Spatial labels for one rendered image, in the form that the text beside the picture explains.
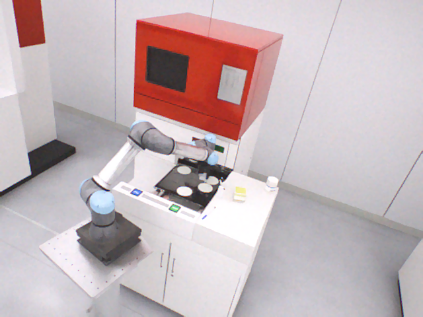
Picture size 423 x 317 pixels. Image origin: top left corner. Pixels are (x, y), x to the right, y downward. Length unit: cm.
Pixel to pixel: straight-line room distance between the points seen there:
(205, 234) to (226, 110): 78
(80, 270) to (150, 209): 49
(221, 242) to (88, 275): 70
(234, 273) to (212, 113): 100
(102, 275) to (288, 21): 274
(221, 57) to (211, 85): 18
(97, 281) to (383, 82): 292
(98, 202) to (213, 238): 65
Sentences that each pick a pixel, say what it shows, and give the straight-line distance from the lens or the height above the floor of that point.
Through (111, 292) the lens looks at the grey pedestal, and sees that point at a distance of 208.
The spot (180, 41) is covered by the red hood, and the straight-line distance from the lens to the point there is 207.
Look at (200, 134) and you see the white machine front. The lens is 224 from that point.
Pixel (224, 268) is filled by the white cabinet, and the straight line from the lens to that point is 193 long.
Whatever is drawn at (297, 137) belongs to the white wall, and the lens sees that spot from 367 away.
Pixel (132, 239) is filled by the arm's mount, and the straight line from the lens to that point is 179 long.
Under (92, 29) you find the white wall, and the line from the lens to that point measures 451.
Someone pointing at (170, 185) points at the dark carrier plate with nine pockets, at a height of 90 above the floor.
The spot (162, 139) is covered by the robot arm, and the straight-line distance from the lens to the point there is 162.
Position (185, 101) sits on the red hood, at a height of 139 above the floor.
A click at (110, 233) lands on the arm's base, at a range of 172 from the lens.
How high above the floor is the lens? 219
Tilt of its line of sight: 32 degrees down
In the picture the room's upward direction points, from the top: 10 degrees clockwise
